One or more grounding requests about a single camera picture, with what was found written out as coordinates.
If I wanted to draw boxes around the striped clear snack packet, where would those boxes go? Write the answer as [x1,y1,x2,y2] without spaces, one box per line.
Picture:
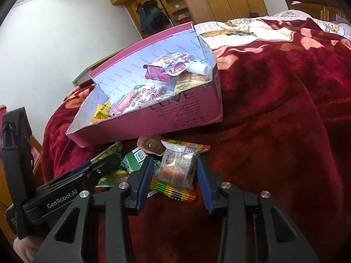
[150,139,211,201]

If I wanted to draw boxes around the cartoon print white quilt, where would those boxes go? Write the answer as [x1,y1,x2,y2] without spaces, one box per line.
[193,9,351,48]

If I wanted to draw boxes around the dark green snack packet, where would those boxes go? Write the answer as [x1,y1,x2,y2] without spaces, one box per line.
[121,147,162,177]

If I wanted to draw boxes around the tan round snack cup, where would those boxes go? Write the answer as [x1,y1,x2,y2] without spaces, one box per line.
[136,135,166,156]

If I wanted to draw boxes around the pink cardboard box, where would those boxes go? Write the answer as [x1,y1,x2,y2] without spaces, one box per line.
[65,22,224,147]

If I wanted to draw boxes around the person's left hand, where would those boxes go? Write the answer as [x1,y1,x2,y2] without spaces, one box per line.
[13,237,42,263]

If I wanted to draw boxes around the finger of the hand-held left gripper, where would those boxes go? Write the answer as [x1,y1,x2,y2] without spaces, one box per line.
[52,155,121,190]

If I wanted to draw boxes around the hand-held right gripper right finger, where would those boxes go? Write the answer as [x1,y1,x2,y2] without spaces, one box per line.
[196,156,320,263]

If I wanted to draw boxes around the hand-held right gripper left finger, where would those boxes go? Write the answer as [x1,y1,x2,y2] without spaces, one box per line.
[31,156,155,263]

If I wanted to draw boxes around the pink white spout pouch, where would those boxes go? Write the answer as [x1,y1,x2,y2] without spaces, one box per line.
[111,84,169,116]
[143,52,211,82]

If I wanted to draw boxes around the orange snack packet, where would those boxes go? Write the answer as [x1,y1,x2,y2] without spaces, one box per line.
[175,75,207,91]

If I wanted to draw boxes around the hanging dark coats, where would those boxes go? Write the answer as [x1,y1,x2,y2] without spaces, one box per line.
[136,0,169,33]

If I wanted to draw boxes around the dark wooden headboard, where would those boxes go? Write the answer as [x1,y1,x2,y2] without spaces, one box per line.
[282,0,351,22]

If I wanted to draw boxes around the red plush blanket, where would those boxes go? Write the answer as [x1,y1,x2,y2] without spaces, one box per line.
[41,18,351,263]

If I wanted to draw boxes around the light green snack packet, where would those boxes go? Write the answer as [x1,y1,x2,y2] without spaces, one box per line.
[90,142,130,188]

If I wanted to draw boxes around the yellow jelly cup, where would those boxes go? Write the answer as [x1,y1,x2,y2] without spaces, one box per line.
[90,101,112,123]

